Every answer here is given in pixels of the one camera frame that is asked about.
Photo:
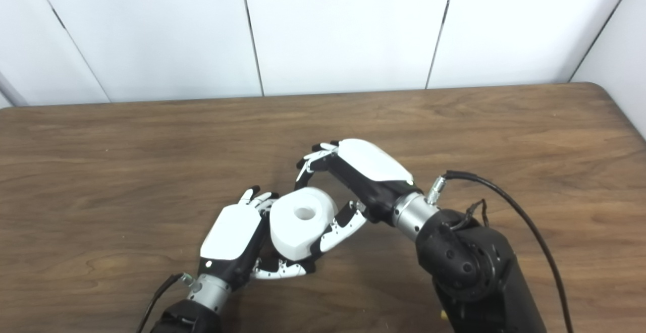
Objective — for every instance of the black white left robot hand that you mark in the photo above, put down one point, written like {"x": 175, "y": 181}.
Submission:
{"x": 232, "y": 232}

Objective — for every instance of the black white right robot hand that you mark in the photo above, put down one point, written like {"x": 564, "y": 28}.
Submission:
{"x": 371, "y": 169}

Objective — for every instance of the round white piece with holes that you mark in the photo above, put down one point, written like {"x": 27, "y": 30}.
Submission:
{"x": 298, "y": 232}

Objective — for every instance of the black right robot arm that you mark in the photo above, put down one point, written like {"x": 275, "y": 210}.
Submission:
{"x": 469, "y": 267}

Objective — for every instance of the grey wall corner post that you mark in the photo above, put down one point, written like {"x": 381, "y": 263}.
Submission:
{"x": 10, "y": 91}

